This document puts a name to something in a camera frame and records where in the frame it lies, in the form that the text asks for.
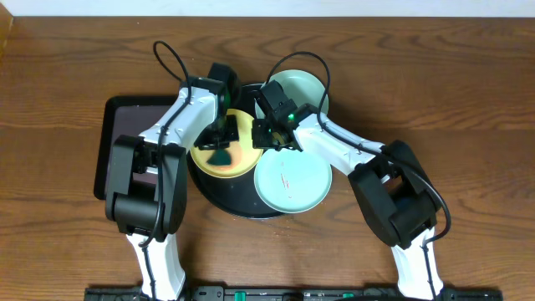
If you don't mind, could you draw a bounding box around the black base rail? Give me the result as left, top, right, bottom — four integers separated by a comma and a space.
84, 286, 503, 301

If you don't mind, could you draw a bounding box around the black rectangular tray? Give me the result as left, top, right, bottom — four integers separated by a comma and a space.
94, 95, 176, 200

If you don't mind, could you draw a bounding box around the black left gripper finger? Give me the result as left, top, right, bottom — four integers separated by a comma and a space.
223, 115, 239, 145
194, 129, 222, 151

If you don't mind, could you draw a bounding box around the mint green plate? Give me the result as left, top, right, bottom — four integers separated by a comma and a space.
270, 69, 325, 121
254, 149, 333, 214

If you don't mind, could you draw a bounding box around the yellow plate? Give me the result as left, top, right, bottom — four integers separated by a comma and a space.
191, 109, 263, 178

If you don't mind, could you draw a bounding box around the green scrubbing sponge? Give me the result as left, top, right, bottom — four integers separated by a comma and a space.
206, 149, 232, 166

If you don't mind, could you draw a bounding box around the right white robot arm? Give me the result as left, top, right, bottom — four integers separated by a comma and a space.
252, 105, 451, 300

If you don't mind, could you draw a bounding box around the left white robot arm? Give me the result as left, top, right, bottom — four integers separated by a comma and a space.
105, 75, 241, 300

